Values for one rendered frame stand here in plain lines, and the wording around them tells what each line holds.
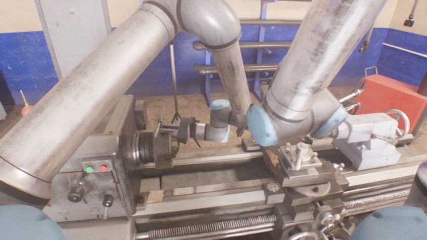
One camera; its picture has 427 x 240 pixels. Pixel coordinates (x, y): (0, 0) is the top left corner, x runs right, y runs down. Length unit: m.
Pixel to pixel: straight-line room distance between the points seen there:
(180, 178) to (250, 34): 3.26
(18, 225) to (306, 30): 0.44
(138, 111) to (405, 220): 1.22
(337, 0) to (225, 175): 1.44
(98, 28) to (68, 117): 3.81
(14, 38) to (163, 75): 2.58
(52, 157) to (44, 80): 4.52
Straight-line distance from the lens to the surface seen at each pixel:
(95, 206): 1.30
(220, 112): 1.01
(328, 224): 1.34
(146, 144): 1.23
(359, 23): 0.33
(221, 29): 0.56
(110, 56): 0.49
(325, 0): 0.32
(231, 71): 0.67
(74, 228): 1.42
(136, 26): 0.54
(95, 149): 1.05
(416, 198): 0.46
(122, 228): 1.33
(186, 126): 1.12
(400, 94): 3.84
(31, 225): 0.34
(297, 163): 1.09
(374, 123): 1.73
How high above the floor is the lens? 1.89
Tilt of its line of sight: 28 degrees down
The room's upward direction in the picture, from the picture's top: 1 degrees clockwise
